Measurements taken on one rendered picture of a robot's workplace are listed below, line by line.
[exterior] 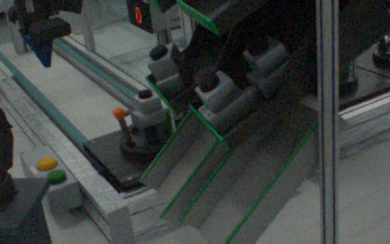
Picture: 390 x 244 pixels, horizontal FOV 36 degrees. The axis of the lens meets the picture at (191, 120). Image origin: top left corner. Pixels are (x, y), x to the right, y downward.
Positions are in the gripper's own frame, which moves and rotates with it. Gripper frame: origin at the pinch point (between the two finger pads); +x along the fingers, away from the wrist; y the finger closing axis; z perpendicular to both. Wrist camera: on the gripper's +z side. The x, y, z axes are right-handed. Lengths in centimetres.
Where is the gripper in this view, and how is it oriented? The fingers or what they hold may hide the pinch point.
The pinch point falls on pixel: (44, 48)
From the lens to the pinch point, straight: 110.7
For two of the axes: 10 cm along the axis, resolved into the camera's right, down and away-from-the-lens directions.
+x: 1.1, 9.0, 4.3
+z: 8.6, -3.0, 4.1
